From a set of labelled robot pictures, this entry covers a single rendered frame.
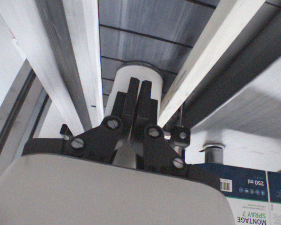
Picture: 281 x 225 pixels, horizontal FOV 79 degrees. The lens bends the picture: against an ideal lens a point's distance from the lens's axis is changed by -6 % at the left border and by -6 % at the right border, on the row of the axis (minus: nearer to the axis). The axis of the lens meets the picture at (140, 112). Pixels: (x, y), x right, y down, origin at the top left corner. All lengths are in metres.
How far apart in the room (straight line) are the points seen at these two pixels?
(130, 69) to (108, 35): 0.04
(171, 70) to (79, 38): 0.13
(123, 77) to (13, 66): 0.26
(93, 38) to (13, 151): 0.16
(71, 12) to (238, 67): 0.20
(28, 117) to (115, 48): 0.15
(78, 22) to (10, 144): 0.17
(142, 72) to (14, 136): 0.17
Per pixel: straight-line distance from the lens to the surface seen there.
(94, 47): 0.19
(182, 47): 0.16
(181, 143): 0.28
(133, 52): 0.17
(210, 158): 0.39
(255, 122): 0.30
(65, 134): 0.27
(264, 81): 0.21
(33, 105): 0.27
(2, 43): 0.35
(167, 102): 0.18
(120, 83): 0.17
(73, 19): 0.24
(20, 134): 0.26
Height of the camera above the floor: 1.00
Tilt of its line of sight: 25 degrees down
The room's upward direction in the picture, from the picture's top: 170 degrees counter-clockwise
